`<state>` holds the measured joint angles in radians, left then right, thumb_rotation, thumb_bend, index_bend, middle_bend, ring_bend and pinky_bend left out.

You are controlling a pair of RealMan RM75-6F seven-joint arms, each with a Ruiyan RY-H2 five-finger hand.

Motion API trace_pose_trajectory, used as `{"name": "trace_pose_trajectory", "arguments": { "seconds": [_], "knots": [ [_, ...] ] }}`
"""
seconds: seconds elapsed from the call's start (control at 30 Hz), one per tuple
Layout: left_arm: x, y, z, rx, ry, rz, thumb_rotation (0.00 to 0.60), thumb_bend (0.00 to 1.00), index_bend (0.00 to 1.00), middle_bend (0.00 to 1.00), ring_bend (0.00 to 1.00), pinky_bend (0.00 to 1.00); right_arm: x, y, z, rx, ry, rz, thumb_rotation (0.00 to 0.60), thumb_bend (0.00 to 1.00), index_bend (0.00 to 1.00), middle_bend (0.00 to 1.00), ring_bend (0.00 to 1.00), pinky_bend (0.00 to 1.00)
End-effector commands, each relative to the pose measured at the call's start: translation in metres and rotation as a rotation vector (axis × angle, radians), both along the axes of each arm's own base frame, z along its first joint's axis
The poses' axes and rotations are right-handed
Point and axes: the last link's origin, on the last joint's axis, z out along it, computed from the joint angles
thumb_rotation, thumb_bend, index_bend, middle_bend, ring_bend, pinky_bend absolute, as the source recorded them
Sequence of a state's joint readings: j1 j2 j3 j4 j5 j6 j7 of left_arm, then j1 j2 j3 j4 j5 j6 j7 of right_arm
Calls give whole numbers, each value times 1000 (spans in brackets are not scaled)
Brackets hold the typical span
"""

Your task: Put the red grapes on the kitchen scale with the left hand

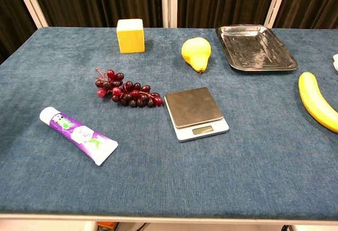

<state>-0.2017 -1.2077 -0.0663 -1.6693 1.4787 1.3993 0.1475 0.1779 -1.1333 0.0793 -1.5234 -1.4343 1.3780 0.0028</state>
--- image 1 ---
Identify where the red grape bunch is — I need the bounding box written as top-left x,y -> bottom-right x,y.
95,68 -> 164,108

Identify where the digital kitchen scale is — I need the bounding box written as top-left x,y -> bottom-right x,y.
164,87 -> 230,143

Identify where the blue table cloth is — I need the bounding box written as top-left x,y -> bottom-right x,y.
0,26 -> 338,221

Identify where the yellow pear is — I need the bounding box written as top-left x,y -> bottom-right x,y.
181,37 -> 212,75

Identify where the yellow sponge block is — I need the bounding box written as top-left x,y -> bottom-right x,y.
116,19 -> 146,54

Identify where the purple white toothpaste tube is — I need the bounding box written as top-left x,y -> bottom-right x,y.
39,106 -> 119,167

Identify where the stainless steel tray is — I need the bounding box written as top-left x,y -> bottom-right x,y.
215,24 -> 299,72

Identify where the dark curtain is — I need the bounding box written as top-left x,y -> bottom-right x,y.
0,0 -> 338,62

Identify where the orange object under table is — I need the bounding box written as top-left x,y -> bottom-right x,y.
96,221 -> 118,231

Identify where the yellow banana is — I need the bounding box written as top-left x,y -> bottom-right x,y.
298,71 -> 338,133

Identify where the white frame post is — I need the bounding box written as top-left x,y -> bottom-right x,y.
264,0 -> 290,29
161,0 -> 179,29
12,0 -> 49,29

